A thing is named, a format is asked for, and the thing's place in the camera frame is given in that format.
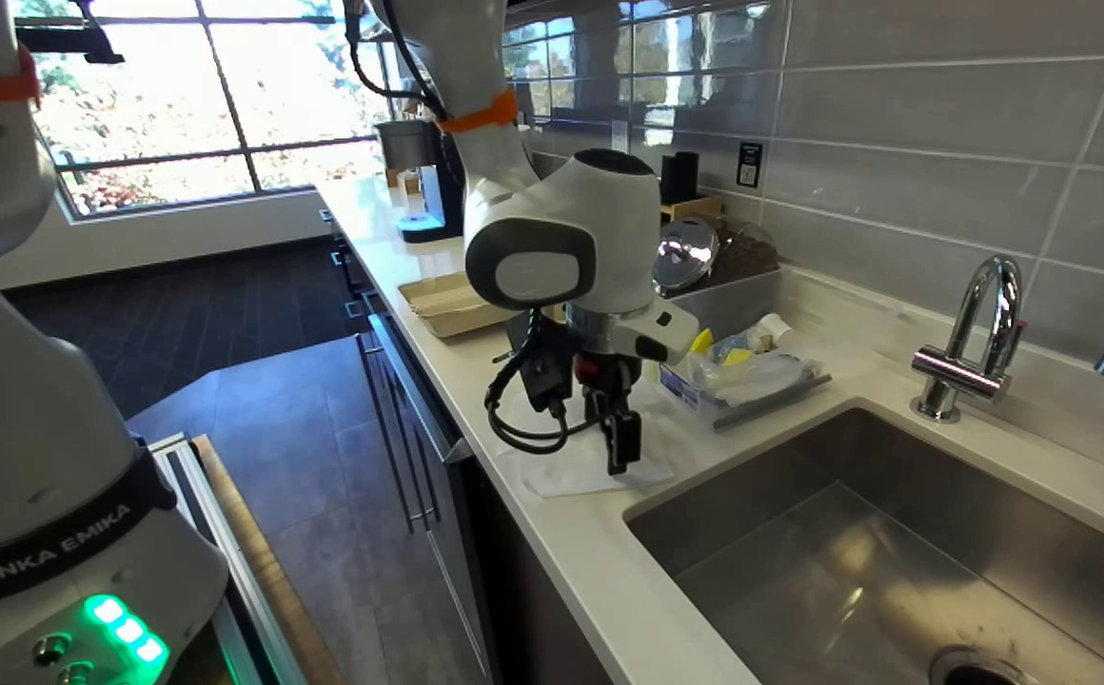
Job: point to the black mounted device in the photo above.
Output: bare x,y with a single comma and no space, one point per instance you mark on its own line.
69,39

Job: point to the black wall switch plate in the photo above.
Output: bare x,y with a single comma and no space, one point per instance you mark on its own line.
748,165

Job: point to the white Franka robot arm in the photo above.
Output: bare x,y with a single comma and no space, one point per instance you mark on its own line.
574,214

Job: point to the small yellow plastic piece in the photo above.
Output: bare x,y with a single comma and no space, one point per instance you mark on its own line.
703,345

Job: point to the large window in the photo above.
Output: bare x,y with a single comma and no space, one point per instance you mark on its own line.
195,114

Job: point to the grey metal countertop appliance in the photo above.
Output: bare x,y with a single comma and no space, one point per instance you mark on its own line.
449,193

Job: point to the small chrome faucet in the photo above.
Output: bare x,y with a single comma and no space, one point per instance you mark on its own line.
958,375

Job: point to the wooden countertop organizer rack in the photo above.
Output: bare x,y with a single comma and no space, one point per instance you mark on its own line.
703,210

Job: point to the robot mounting table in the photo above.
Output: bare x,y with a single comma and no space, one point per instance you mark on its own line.
260,571

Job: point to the black cup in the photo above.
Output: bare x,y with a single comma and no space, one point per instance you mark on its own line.
679,177

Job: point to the brown canister with chrome lid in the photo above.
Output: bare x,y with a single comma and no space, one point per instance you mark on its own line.
694,261

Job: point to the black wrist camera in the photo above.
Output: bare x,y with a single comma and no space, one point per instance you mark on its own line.
545,382

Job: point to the wooden cutting board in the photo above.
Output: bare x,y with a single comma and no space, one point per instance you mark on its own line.
442,310

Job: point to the grey dish tray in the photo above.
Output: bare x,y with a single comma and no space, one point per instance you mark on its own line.
755,384

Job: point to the steel kitchen sink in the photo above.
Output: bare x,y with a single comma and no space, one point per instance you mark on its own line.
859,571

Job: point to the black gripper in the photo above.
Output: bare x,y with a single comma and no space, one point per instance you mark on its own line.
610,384

